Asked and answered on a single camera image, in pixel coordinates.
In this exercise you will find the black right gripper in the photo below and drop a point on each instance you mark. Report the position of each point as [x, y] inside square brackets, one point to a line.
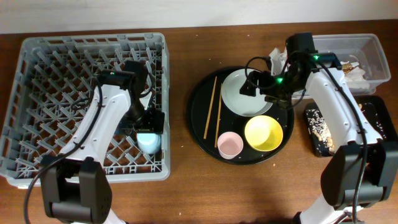
[253, 83]

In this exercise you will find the left wooden chopstick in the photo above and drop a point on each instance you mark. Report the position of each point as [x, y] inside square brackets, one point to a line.
[210, 108]

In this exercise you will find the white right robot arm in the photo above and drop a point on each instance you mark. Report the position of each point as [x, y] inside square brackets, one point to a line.
[364, 166]

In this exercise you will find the light blue cup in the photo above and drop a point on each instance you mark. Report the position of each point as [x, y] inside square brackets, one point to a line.
[149, 143]

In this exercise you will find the clear plastic bin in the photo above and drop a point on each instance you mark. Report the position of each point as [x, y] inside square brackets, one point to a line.
[365, 49]

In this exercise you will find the tissue with gold wrapper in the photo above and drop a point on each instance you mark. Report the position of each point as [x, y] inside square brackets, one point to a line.
[354, 75]

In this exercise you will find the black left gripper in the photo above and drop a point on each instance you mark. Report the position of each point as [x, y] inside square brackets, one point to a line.
[150, 126]

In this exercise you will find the pink cup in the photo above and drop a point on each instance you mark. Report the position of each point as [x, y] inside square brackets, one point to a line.
[229, 145]

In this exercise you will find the black rectangular tray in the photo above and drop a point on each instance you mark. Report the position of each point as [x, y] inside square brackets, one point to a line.
[382, 113]

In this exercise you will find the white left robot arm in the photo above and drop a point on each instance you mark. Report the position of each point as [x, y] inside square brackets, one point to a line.
[73, 183]

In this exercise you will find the round black tray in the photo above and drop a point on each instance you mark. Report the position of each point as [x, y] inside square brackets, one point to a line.
[197, 111]

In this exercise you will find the yellow bowl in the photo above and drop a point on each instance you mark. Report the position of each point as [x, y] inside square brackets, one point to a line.
[263, 133]

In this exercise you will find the grey dishwasher rack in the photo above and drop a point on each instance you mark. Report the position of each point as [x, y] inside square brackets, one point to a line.
[54, 72]

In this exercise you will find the grey plate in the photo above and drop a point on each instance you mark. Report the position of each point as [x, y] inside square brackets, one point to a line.
[242, 105]

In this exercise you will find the food scraps and peanut shells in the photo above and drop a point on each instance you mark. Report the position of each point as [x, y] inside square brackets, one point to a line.
[320, 136]

